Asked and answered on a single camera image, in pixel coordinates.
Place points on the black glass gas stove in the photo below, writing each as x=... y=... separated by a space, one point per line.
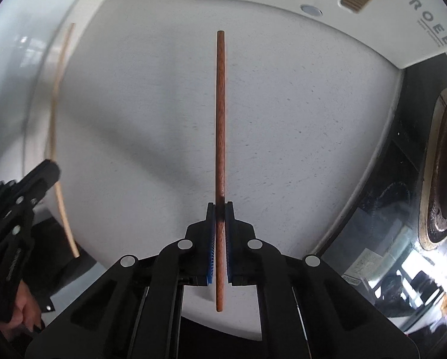
x=388 y=213

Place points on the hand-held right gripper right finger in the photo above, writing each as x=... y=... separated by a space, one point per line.
x=230 y=254

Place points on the cream plastic utensil holder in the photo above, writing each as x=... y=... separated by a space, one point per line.
x=358 y=33

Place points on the dark brown wooden chopstick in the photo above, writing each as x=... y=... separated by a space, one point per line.
x=220 y=119

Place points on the stove glass sticker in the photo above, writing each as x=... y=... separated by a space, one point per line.
x=367 y=263

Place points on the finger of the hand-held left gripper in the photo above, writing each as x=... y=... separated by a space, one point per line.
x=40 y=181
x=6 y=220

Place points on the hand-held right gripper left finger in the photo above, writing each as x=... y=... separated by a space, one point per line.
x=211 y=254

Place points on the light wooden chopstick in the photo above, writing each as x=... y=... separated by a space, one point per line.
x=54 y=119

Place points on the person's left hand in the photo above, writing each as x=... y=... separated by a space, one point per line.
x=23 y=314

